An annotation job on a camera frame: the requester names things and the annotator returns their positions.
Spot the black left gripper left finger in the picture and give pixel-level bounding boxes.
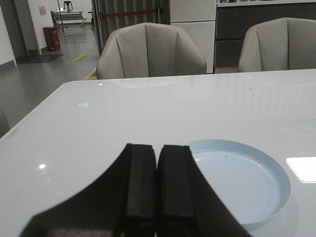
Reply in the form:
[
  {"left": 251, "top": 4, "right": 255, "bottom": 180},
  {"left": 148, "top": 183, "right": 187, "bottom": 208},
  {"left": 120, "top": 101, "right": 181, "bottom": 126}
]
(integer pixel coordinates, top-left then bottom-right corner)
[{"left": 21, "top": 143, "right": 156, "bottom": 237}]

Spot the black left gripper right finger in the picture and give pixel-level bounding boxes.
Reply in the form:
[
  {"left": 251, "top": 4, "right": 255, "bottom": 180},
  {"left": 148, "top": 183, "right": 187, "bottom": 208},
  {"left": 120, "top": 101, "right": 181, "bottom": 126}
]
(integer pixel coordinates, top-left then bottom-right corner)
[{"left": 157, "top": 145, "right": 250, "bottom": 237}]

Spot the light blue round plate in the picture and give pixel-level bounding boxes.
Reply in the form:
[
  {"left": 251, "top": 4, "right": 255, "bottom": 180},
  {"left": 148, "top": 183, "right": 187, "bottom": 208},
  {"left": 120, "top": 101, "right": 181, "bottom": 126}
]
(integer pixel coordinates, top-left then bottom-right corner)
[{"left": 187, "top": 139, "right": 292, "bottom": 230}]

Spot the left beige upholstered chair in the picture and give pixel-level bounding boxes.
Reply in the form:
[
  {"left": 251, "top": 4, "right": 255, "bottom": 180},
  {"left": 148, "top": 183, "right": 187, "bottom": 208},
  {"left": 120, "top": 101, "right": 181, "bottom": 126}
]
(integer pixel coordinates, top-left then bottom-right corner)
[{"left": 96, "top": 23, "right": 207, "bottom": 79}]

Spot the beige upholstered chair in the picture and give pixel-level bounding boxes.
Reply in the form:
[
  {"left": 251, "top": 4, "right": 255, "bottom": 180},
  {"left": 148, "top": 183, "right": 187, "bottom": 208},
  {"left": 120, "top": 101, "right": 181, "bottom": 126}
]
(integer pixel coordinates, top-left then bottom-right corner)
[
  {"left": 238, "top": 17, "right": 316, "bottom": 72},
  {"left": 96, "top": 23, "right": 207, "bottom": 79}
]

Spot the dark floor mat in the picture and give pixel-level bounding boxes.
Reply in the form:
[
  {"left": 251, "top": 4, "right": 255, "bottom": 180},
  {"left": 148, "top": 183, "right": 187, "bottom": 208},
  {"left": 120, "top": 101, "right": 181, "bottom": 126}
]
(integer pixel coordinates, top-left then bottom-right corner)
[{"left": 16, "top": 54, "right": 64, "bottom": 64}]

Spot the red bin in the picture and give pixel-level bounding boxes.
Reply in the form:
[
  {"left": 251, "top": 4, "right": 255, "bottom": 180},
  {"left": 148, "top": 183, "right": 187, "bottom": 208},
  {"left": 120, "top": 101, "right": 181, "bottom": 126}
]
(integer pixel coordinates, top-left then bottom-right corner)
[{"left": 43, "top": 26, "right": 60, "bottom": 51}]

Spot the right beige upholstered chair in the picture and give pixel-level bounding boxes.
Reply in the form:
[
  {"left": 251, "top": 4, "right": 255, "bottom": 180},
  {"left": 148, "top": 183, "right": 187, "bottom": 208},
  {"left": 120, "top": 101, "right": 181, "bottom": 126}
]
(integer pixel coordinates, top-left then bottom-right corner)
[{"left": 238, "top": 17, "right": 316, "bottom": 72}]

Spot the white cabinet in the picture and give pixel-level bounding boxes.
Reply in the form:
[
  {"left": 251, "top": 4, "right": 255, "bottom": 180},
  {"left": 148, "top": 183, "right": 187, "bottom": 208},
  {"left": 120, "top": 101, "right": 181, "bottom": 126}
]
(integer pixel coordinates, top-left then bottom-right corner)
[{"left": 169, "top": 0, "right": 217, "bottom": 73}]

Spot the red barrier tape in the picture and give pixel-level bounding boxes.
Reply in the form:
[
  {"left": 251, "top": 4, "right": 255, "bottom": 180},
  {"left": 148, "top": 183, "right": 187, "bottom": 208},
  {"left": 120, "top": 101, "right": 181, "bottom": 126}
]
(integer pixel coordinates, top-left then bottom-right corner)
[{"left": 104, "top": 8, "right": 158, "bottom": 18}]

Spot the dark counter cabinet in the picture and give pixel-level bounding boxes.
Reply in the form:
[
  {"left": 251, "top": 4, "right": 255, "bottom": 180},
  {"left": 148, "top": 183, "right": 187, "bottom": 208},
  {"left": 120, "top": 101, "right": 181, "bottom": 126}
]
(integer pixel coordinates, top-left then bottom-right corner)
[{"left": 214, "top": 1, "right": 316, "bottom": 68}]

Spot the metal cart table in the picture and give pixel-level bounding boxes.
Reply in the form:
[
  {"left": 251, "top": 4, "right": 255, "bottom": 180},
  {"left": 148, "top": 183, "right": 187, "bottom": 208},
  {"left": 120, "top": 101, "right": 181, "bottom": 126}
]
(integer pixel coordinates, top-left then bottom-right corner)
[{"left": 50, "top": 11, "right": 85, "bottom": 31}]

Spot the pink wall notice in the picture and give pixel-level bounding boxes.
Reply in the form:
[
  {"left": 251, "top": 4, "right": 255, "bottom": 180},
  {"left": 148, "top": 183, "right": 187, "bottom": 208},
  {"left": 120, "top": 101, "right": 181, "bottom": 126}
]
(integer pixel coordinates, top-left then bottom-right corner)
[{"left": 39, "top": 5, "right": 46, "bottom": 16}]

